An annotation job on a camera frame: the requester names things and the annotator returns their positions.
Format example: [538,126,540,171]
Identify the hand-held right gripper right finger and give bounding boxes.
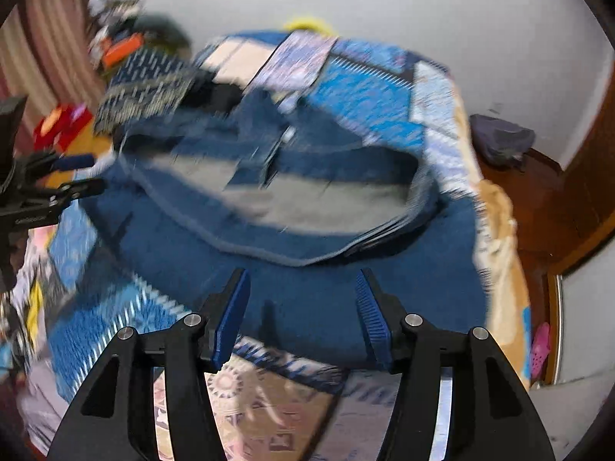
[356,268,553,461]

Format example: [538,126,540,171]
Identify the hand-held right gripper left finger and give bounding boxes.
[48,268,251,461]

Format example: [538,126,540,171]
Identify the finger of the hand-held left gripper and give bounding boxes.
[41,153,97,174]
[48,177,106,209]

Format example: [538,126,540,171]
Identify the blue denim jacket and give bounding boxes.
[79,89,492,371]

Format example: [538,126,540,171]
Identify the small wooden table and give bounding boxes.
[62,122,119,160]

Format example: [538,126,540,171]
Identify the red plush toy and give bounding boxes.
[33,103,95,151]

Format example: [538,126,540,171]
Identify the navy patterned cloth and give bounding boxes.
[93,50,203,136]

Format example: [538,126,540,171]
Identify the orange box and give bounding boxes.
[102,33,146,69]

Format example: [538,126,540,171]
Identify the beige blanket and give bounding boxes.
[473,81,533,392]

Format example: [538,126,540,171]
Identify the striped pink curtain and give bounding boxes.
[0,0,105,123]

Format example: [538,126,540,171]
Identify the pile of clutter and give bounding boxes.
[88,0,145,45]

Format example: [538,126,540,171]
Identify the black cloth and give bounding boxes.
[183,76,243,117]

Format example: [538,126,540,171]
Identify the grey cushion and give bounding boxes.
[138,14,194,52]

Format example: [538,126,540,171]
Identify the pink slipper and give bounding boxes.
[529,322,551,381]

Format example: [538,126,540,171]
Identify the white wardrobe door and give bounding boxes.
[550,264,615,387]

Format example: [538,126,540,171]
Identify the grey backpack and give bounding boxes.
[470,114,537,170]

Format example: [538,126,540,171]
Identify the brown wooden door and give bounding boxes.
[560,53,615,274]

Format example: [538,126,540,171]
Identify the yellow plastic ring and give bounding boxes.
[283,17,333,38]

